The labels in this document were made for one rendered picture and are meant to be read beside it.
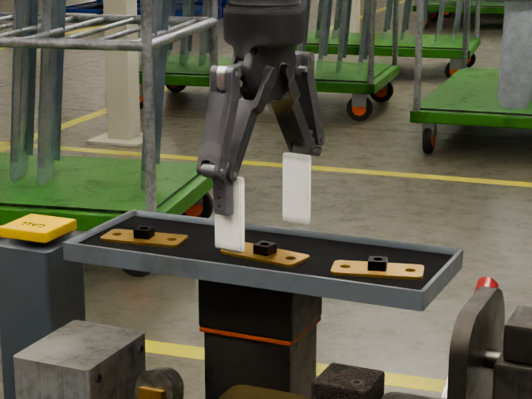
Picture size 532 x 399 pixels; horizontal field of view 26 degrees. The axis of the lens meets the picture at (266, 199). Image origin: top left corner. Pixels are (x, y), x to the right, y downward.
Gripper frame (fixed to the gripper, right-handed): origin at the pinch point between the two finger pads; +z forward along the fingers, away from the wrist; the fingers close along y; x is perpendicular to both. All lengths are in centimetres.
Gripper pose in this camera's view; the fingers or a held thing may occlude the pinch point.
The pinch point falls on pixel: (264, 215)
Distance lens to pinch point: 110.3
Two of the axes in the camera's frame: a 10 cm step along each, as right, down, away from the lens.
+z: 0.0, 9.7, 2.5
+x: 8.2, 1.4, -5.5
